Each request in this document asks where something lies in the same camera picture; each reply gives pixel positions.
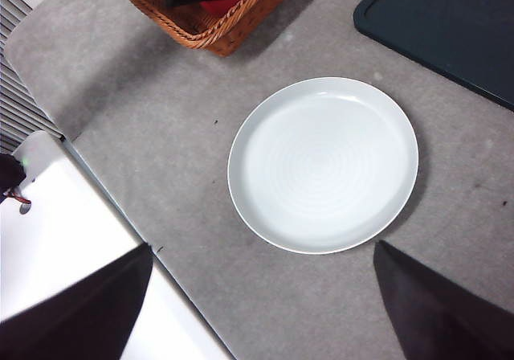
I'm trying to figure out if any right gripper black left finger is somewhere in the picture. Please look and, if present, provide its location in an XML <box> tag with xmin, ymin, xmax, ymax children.
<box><xmin>0</xmin><ymin>243</ymin><xmax>155</xmax><ymax>360</ymax></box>

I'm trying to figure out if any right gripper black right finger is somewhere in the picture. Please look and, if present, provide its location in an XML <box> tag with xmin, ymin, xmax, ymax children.
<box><xmin>373</xmin><ymin>239</ymin><xmax>514</xmax><ymax>360</ymax></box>

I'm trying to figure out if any brown wicker basket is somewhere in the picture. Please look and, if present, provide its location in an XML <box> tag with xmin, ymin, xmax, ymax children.
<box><xmin>127</xmin><ymin>0</ymin><xmax>314</xmax><ymax>59</ymax></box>

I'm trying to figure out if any pale grey round plate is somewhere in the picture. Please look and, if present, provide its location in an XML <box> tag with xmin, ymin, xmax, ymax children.
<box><xmin>226</xmin><ymin>76</ymin><xmax>419</xmax><ymax>256</ymax></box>

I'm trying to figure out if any grey ribbed panel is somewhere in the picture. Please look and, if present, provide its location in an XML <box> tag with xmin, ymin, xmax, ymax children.
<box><xmin>0</xmin><ymin>0</ymin><xmax>65</xmax><ymax>146</ymax></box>

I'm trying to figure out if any dark rectangular tray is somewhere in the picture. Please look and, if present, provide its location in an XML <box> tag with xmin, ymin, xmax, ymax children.
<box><xmin>353</xmin><ymin>0</ymin><xmax>514</xmax><ymax>113</ymax></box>

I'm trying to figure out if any red wire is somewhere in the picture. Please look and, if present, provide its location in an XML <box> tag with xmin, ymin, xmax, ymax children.
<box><xmin>2</xmin><ymin>193</ymin><xmax>32</xmax><ymax>207</ymax></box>

